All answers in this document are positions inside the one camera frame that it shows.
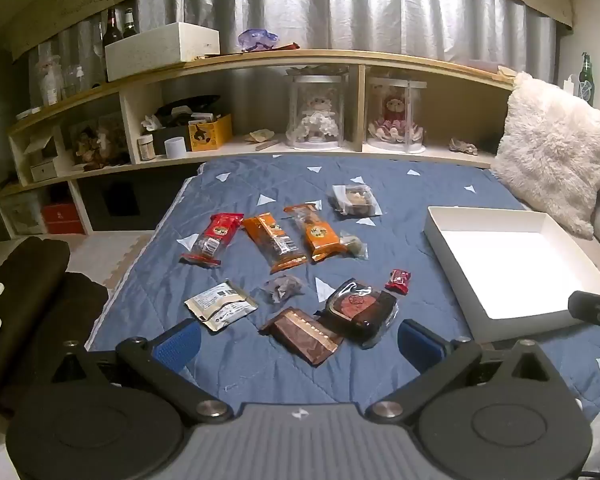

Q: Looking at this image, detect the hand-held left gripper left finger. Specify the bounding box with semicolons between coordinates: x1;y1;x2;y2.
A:
50;319;233;426

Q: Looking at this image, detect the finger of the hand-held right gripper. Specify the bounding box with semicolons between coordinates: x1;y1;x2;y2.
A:
567;290;600;356

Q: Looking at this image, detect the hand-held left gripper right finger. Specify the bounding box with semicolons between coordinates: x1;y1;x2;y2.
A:
365;319;556;423

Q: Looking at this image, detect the white snack packet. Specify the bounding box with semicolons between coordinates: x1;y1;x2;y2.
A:
184;281;259;332

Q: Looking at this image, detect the black tray red pastry packet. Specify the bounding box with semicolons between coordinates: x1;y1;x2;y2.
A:
317;277;400;350

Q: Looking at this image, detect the small red candy packet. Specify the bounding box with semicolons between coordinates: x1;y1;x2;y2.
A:
384;269;412;294

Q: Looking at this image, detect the white shallow cardboard box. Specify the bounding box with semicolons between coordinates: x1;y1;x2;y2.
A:
423;206;600;342

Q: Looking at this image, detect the long red snack packet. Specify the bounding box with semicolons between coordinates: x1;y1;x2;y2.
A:
180;212;245;267

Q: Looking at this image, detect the brown snack packet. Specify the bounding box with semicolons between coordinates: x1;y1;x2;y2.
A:
259;306;345;368

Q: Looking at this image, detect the green white mochi packet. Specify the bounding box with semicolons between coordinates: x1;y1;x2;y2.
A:
339;231;370;261

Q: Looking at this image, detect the small clear packet dark snack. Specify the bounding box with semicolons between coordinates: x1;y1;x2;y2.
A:
262;275;306;305

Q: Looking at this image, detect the orange snack packet with barcode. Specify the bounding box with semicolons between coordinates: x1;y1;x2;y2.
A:
243;213;309;275

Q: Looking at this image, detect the clear packet with pale pastry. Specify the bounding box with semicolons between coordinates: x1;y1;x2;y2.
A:
328;183;383;218

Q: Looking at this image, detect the blue quilted blanket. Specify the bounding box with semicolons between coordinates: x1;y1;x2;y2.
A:
85;154;600;418

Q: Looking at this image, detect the fluffy white pillow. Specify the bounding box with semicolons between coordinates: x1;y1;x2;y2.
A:
491;71;600;240

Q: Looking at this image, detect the dark brown cushion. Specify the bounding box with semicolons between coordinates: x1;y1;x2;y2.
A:
0;236;110;413

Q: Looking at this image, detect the red box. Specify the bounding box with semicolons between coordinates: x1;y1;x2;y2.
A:
41;202;86;236

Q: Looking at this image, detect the clear plastic storage box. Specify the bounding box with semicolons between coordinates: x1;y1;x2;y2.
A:
0;194;46;236

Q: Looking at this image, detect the black box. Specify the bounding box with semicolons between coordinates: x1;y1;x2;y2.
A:
152;125;192;157

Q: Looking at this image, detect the yellow cardboard box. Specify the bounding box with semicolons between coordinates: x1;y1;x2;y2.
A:
186;113;234;152

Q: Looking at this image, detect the brown figurine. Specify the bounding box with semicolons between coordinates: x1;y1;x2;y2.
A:
71;117;128;171

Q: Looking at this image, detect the small white box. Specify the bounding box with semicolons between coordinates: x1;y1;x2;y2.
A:
30;158;59;183

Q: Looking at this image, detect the pink doll in clear case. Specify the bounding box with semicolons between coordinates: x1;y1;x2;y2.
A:
366;77;427;154

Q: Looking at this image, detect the green glass bottle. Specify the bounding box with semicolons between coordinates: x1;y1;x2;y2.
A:
578;52;596;107

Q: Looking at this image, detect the black bowl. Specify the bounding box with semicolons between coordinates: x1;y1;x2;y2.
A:
153;94;222;127

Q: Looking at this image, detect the white doll in clear case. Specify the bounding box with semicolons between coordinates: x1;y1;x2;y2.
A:
285;74;346;150

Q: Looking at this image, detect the wooden shelf unit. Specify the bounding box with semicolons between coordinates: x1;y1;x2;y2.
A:
0;49;518;241

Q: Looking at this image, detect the white storage box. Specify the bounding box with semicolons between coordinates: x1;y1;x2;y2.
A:
104;21;221;82

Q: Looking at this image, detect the purple plastic bag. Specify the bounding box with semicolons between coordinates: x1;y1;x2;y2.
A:
237;28;279;53

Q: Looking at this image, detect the grey curtain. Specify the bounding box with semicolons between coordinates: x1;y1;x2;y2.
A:
30;0;561;92

